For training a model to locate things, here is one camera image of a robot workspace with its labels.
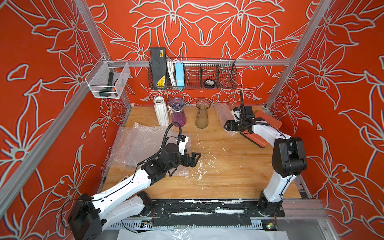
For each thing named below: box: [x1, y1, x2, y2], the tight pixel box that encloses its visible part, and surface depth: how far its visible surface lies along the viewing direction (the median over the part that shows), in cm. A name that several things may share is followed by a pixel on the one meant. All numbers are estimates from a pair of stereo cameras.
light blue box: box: [175, 62, 185, 87], surface depth 91 cm
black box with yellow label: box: [150, 47, 167, 88], surface depth 89 cm
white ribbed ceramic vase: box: [153, 96, 170, 126], surface depth 96 cm
